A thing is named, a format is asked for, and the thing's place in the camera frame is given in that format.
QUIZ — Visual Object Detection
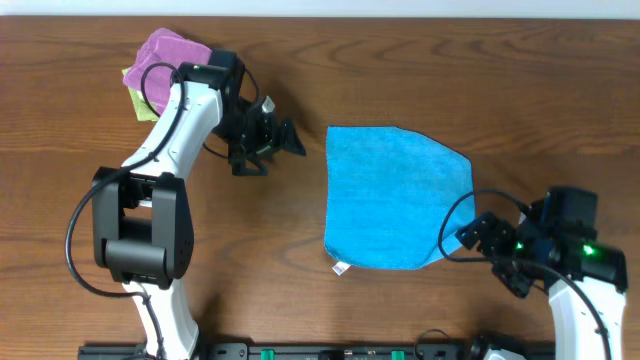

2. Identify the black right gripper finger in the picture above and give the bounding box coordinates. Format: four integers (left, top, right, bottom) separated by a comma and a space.
455, 222, 483, 250
491, 262, 534, 298

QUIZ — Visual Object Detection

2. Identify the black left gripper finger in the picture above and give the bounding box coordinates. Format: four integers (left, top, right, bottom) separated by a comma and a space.
278, 118, 306, 156
229, 153, 269, 176

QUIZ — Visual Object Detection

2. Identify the blue microfiber cloth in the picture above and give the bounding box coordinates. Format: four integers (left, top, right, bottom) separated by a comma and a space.
324, 126, 476, 275

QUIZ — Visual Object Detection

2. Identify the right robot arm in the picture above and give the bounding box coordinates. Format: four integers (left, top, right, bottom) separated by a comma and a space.
456, 212, 628, 359

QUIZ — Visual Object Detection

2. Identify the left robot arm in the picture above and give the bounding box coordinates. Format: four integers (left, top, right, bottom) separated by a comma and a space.
89, 50, 306, 359

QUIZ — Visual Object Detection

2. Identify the green folded cloth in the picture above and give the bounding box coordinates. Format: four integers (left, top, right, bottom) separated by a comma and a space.
127, 85, 159, 122

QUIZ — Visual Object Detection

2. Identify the purple folded cloth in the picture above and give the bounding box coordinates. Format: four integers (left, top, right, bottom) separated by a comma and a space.
123, 28, 212, 114

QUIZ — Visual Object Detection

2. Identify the black right camera cable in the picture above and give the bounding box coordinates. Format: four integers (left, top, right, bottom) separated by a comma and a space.
437, 188, 614, 360

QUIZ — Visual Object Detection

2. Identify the black camera cable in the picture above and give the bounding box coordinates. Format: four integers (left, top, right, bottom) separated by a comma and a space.
437, 188, 614, 360
64, 61, 261, 360

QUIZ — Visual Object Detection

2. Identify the black left camera cable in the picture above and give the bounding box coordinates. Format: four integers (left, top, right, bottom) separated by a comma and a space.
64, 61, 261, 360

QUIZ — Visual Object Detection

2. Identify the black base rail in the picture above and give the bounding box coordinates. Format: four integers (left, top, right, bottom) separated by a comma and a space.
77, 341, 556, 360

